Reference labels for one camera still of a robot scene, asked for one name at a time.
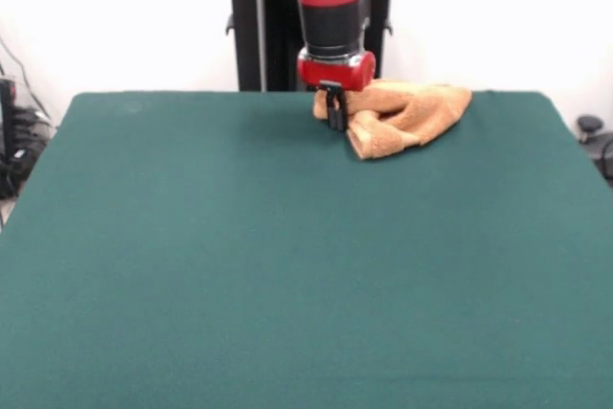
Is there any grey wall cable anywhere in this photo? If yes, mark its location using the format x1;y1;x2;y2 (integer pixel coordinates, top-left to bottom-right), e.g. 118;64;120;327
0;37;53;123

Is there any dark green table cloth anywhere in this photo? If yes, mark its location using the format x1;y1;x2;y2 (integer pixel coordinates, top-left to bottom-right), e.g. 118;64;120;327
0;90;613;409

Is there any black chair base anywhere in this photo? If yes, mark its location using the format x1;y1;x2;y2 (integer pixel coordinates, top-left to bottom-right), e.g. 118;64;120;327
576;114;613;190

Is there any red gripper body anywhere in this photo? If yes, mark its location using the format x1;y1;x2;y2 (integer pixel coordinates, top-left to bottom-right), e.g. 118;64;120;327
296;50;377;93

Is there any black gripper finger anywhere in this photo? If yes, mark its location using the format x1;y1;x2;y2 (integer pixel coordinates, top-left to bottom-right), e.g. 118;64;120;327
324;88;337;128
333;88;349;133

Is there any black electronics box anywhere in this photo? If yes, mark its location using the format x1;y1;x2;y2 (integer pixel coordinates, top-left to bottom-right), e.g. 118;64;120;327
0;77;17;156

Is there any black cable bundle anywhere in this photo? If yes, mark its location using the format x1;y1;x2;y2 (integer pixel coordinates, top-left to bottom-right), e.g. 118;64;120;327
0;105;55;199

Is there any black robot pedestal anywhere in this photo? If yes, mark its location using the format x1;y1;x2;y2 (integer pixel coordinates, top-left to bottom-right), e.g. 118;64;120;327
224;0;414;92

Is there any orange terry towel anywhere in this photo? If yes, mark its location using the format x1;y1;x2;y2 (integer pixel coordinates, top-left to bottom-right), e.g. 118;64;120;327
312;78;473;161

